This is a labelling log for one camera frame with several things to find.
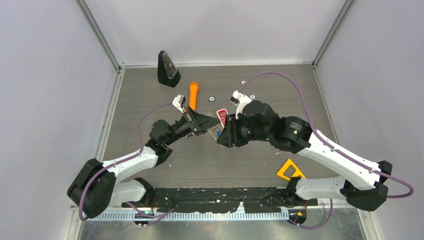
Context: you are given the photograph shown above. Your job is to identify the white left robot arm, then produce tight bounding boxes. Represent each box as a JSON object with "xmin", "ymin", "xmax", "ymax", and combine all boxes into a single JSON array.
[{"xmin": 66, "ymin": 107, "xmax": 220, "ymax": 221}]

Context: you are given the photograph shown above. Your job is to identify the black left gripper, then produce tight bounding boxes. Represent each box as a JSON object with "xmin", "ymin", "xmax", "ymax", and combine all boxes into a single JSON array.
[{"xmin": 164, "ymin": 106, "xmax": 220, "ymax": 146}]

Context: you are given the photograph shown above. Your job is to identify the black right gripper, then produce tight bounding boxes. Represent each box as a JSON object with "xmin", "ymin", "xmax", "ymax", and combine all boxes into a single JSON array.
[{"xmin": 216, "ymin": 113, "xmax": 271, "ymax": 149}]

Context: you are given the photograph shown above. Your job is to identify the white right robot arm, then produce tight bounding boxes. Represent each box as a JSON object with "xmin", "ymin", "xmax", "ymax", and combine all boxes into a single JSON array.
[{"xmin": 216, "ymin": 100, "xmax": 389, "ymax": 212}]

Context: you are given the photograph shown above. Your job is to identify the black wedge stand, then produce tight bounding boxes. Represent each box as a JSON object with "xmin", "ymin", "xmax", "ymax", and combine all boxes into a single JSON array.
[{"xmin": 157, "ymin": 50, "xmax": 181, "ymax": 88}]

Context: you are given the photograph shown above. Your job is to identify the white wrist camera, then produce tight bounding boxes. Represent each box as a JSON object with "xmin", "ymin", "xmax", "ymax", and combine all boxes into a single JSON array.
[
  {"xmin": 172, "ymin": 94, "xmax": 188, "ymax": 114},
  {"xmin": 230, "ymin": 90, "xmax": 252, "ymax": 119}
]

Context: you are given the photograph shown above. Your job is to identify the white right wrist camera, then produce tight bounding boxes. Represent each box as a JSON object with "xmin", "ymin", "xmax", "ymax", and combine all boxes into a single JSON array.
[{"xmin": 230, "ymin": 90, "xmax": 252, "ymax": 119}]

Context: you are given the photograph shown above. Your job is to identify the red white remote control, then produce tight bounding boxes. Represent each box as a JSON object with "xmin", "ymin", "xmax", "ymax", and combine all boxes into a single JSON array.
[{"xmin": 216, "ymin": 108, "xmax": 229, "ymax": 127}]

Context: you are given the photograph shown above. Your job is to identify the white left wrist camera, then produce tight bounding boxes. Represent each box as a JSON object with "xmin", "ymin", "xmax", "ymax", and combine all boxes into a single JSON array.
[{"xmin": 172, "ymin": 94, "xmax": 188, "ymax": 114}]

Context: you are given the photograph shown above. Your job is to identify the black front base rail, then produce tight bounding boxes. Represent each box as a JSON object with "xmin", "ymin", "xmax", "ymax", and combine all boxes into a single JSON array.
[{"xmin": 154, "ymin": 187, "xmax": 318, "ymax": 214}]

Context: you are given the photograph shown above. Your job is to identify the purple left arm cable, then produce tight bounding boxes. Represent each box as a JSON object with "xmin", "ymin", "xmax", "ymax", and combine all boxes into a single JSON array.
[{"xmin": 78, "ymin": 101, "xmax": 175, "ymax": 222}]

